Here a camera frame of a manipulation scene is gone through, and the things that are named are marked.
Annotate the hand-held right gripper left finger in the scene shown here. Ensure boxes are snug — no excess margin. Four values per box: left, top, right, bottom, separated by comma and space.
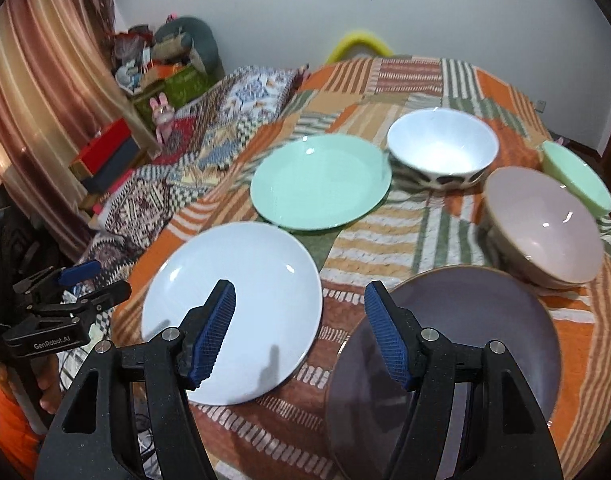
34, 279, 236, 480

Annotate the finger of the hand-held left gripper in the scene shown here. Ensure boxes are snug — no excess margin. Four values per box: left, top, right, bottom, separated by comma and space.
12, 260, 103, 301
28, 280, 132, 328

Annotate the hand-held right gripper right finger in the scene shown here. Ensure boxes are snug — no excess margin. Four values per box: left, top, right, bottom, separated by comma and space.
364, 281, 579, 480

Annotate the white plate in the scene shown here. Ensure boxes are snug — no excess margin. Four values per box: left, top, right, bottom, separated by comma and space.
141, 221, 324, 406

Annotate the purple plate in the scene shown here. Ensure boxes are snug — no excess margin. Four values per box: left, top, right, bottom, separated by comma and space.
324, 265, 563, 480

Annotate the mint green plate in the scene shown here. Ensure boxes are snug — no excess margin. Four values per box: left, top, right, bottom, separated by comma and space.
249, 133, 393, 232

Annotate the pink bowl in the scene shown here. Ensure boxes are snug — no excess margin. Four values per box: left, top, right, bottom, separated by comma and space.
480, 166, 605, 291

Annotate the white bowl with black spots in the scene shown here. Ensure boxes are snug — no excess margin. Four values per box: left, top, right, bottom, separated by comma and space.
387, 108, 499, 191

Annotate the person's left hand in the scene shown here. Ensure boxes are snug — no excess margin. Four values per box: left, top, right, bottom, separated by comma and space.
35, 357, 63, 416

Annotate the orange striped patchwork blanket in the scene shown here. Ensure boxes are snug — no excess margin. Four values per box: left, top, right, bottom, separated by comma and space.
110, 55, 611, 480

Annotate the dark blue box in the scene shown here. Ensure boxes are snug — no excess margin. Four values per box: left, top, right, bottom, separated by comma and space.
82, 137, 146, 196

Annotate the red box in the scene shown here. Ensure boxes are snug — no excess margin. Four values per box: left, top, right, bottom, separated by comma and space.
69, 119, 133, 178

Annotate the pink bunny toy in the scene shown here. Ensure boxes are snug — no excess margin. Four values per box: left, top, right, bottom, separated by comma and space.
149, 94, 178, 143

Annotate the striped brown curtain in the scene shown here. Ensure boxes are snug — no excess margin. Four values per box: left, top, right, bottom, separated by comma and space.
0, 0, 158, 261

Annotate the printed patterned quilt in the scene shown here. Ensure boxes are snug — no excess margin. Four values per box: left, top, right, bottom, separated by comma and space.
58, 65, 311, 406

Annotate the green box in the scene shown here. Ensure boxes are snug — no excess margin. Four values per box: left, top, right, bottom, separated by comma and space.
132, 67, 208, 121

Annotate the pile of assorted toys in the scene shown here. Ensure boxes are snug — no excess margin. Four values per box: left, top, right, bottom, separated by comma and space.
112, 24, 158, 95

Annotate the mint green bowl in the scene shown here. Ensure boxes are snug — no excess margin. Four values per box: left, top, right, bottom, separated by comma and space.
540, 140, 611, 218

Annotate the grey plush toy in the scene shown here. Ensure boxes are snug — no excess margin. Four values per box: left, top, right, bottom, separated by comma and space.
152, 16, 220, 78

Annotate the yellow foam noodle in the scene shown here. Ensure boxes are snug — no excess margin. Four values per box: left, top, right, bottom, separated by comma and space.
327, 31, 393, 65

